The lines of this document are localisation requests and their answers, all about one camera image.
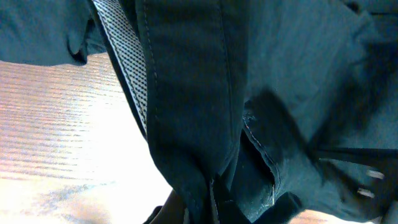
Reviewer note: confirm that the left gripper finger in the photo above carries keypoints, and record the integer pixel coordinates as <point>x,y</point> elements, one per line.
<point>174,211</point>

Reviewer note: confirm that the black shorts with white trim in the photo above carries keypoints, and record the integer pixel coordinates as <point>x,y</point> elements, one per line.
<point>255,111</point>

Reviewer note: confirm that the small folded black garment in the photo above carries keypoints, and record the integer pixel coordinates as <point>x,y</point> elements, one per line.
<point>48,32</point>

